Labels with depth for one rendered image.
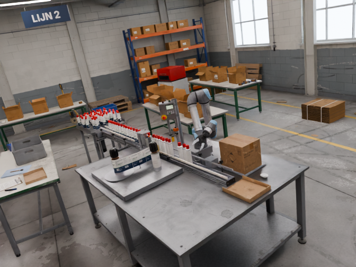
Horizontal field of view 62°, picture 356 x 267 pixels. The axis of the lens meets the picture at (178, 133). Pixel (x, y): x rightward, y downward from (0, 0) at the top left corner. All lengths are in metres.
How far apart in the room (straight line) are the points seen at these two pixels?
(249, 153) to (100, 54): 8.45
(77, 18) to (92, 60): 1.35
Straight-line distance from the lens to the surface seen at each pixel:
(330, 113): 6.43
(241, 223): 3.23
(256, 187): 2.60
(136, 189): 2.76
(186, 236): 2.16
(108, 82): 10.68
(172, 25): 10.67
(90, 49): 10.55
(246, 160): 2.73
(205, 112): 3.05
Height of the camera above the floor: 2.16
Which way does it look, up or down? 19 degrees down
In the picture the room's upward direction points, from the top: 10 degrees counter-clockwise
